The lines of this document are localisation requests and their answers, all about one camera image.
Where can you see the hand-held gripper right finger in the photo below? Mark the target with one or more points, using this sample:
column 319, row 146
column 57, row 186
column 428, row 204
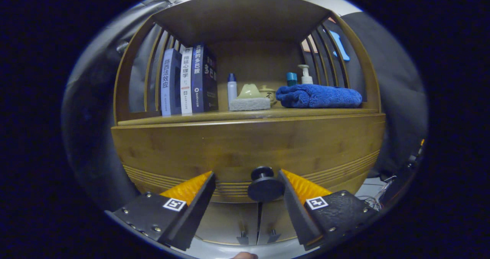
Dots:
column 294, row 209

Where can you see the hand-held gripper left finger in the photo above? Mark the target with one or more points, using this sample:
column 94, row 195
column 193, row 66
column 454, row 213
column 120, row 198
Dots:
column 197, row 209

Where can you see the black round drawer knob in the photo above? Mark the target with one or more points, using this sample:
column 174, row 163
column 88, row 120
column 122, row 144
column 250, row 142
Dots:
column 264, row 188

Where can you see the green brush with grey sponge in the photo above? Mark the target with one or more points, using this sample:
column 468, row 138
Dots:
column 249, row 104

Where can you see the wooden cabinet door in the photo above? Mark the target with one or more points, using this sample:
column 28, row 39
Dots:
column 275, row 217
column 229, row 220

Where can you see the wooden countertop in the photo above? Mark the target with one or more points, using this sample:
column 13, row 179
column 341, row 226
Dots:
column 214, row 115

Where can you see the wooden cabinet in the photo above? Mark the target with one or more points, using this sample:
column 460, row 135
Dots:
column 241, row 13

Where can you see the blue folded towel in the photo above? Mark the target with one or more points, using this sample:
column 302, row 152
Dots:
column 317, row 96

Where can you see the beige lidded tea cup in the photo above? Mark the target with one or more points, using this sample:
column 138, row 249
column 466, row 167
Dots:
column 270, row 94

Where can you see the white bottle with blue cap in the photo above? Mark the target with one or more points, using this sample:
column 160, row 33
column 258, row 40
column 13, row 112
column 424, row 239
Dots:
column 232, row 90

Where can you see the white book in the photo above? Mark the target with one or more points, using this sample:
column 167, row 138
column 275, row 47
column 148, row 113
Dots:
column 186, row 82

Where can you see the light blue book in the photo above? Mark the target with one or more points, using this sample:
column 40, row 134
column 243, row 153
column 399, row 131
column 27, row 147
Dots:
column 170, row 82

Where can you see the teal bottle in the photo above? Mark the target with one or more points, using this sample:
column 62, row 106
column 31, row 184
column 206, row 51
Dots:
column 291, row 79

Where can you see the dark blue book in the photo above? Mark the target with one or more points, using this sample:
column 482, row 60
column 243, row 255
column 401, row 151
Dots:
column 203, row 79

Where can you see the white pump bottle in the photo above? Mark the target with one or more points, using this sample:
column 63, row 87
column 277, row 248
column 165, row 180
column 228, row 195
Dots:
column 305, row 77

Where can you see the black backdrop cloth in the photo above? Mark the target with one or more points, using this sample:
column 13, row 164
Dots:
column 394, row 98

